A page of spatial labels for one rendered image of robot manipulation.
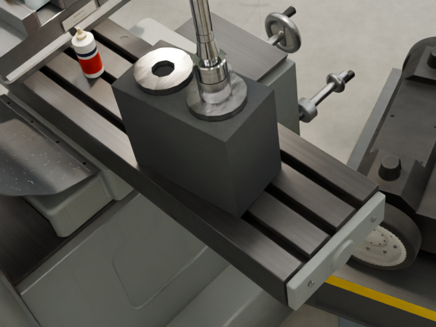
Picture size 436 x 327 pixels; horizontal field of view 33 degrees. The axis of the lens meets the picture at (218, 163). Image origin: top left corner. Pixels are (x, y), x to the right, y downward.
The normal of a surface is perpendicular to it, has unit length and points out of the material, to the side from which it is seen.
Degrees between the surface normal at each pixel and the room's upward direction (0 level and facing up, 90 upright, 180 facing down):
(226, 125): 0
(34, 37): 90
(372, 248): 90
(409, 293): 0
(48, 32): 90
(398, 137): 0
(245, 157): 90
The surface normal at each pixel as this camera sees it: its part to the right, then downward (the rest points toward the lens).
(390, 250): -0.44, 0.73
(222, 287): -0.13, -0.62
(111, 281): 0.70, 0.49
